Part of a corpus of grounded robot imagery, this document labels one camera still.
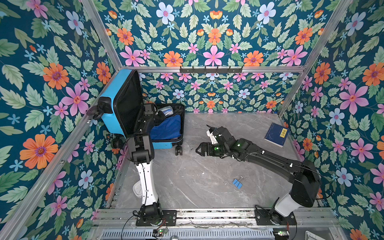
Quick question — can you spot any dark blue book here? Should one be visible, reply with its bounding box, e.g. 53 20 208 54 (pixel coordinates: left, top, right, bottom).
264 123 290 148

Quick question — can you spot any blue binder clip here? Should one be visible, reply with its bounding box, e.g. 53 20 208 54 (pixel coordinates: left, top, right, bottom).
233 176 244 189

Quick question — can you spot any blue cloth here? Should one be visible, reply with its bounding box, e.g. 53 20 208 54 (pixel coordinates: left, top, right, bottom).
150 115 182 141

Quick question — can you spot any clear bottle blue lid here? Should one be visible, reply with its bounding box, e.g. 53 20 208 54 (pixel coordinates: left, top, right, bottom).
158 106 174 118

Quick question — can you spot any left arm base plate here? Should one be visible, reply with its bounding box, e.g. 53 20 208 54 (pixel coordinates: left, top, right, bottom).
136 210 178 227

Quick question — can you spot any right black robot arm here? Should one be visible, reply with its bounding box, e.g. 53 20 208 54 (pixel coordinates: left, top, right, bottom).
196 127 321 226

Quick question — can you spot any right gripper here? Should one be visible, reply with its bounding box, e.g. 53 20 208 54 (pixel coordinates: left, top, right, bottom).
194 142 229 157

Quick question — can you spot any blue open suitcase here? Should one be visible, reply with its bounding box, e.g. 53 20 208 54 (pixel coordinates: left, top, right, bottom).
87 70 185 156

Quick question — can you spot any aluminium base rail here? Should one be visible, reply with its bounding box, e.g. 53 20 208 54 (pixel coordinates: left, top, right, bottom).
91 208 341 230

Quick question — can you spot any white round device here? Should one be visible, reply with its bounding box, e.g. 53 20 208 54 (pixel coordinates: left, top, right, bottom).
132 181 143 198

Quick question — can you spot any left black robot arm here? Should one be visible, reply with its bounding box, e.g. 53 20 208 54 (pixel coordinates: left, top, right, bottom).
128 104 163 226

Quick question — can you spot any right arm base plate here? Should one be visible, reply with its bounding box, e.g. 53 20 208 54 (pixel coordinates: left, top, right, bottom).
255 206 297 226

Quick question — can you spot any metal hook rail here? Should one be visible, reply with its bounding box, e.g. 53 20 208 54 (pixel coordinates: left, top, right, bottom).
179 66 243 74

